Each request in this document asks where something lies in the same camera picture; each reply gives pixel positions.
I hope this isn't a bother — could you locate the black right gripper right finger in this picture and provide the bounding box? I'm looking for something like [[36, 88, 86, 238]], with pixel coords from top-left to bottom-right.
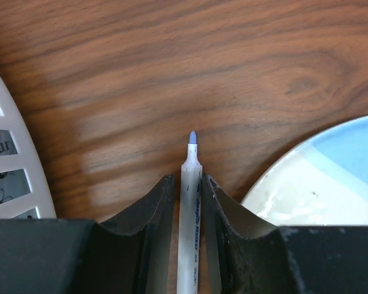
[[202, 173, 282, 293]]

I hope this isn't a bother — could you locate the white plastic dish basket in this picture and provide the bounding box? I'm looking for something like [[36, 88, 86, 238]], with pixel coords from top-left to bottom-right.
[[0, 77, 56, 219]]

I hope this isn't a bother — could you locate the white pen with blue end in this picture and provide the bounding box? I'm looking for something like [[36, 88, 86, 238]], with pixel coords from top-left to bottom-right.
[[177, 131, 202, 293]]

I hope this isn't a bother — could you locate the cream and blue plate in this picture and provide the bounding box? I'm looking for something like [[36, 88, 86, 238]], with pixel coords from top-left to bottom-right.
[[241, 116, 368, 226]]

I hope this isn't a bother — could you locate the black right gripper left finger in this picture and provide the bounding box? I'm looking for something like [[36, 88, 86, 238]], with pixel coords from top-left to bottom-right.
[[101, 175, 175, 293]]

